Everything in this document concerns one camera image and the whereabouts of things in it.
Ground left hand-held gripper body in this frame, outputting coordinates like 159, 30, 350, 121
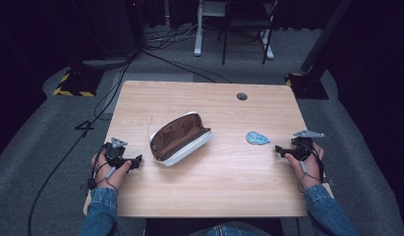
103, 137, 136, 170

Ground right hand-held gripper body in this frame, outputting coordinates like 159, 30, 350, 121
282, 129, 325, 161

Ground blue oval eraser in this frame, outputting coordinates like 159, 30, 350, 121
245, 131, 272, 146

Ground white pencil case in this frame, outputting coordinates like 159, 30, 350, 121
148, 111, 214, 167

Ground person's left hand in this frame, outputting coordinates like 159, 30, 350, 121
90, 152, 133, 191

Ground person's right hand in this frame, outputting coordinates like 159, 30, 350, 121
284, 142, 325, 191

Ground black stand base hazard stripes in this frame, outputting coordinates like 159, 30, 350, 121
52, 67, 105, 98

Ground person's lap in jeans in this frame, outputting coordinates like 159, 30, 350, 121
189, 221, 272, 236

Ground black chair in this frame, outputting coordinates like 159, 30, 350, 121
217, 0, 282, 66

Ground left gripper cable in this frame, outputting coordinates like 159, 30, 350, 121
87, 144, 119, 195

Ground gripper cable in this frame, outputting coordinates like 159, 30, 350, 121
297, 144, 325, 194
87, 144, 119, 195

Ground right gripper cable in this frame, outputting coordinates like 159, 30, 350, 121
297, 144, 325, 194

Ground black floor cable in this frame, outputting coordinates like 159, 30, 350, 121
27, 48, 139, 236

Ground black stand base with post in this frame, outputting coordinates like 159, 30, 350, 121
284, 0, 355, 100

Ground bundle of floor cables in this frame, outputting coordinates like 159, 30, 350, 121
142, 23, 203, 52

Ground white desk frame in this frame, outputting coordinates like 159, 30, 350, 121
193, 0, 275, 61

